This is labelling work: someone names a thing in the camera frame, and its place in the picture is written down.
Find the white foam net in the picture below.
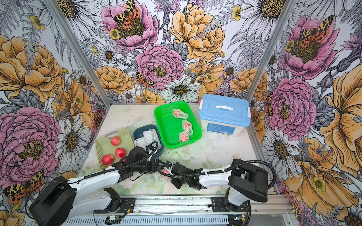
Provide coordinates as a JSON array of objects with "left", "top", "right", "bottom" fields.
[{"left": 151, "top": 129, "right": 161, "bottom": 148}]

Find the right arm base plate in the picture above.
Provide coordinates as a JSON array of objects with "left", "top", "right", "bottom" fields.
[{"left": 208, "top": 197, "right": 250, "bottom": 212}]

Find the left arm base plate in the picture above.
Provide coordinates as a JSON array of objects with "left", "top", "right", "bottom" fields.
[{"left": 94, "top": 197, "right": 136, "bottom": 214}]

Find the bright green plastic basket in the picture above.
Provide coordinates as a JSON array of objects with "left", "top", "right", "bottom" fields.
[{"left": 154, "top": 101, "right": 202, "bottom": 149}]

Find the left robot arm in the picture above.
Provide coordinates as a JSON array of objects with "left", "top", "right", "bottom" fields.
[{"left": 29, "top": 141, "right": 158, "bottom": 226}]

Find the blue lidded storage box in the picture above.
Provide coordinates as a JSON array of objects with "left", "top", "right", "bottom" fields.
[{"left": 199, "top": 94, "right": 251, "bottom": 136}]

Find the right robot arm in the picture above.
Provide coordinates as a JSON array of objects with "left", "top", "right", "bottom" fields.
[{"left": 157, "top": 159, "right": 277, "bottom": 210}]

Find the pale green perforated basket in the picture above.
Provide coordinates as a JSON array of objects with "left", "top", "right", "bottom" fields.
[{"left": 95, "top": 127, "right": 134, "bottom": 169}]

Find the dark teal plastic tub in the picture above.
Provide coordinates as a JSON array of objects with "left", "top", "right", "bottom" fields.
[{"left": 133, "top": 124, "right": 164, "bottom": 159}]

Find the aluminium front rail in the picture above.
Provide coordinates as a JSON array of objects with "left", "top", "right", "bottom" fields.
[{"left": 64, "top": 195, "right": 298, "bottom": 226}]

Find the bare red apple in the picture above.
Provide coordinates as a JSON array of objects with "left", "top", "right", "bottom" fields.
[
  {"left": 110, "top": 137, "right": 120, "bottom": 146},
  {"left": 102, "top": 154, "right": 115, "bottom": 165},
  {"left": 115, "top": 148, "right": 126, "bottom": 159}
]

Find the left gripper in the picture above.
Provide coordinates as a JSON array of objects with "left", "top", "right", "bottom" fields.
[{"left": 133, "top": 159, "right": 167, "bottom": 174}]

